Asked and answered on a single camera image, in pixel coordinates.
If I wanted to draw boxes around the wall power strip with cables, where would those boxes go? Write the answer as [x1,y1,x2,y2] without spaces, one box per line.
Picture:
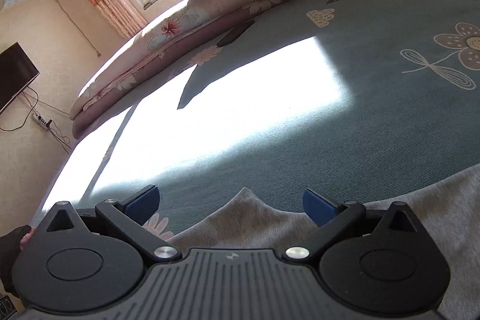
[1,87,73,155]

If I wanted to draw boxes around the pink floral folded quilt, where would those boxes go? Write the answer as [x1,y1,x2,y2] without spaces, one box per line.
[70,0,289,138]

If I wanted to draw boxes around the person left hand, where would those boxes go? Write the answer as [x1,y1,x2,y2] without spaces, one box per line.
[0,225,35,298]

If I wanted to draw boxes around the teal floral bed sheet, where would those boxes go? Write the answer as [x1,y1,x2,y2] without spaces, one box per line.
[33,0,479,232]

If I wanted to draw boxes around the wall mounted black television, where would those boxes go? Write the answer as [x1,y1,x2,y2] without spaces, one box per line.
[0,42,40,112]

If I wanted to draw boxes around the grey sweatpants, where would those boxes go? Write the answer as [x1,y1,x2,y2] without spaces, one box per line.
[169,166,480,319]

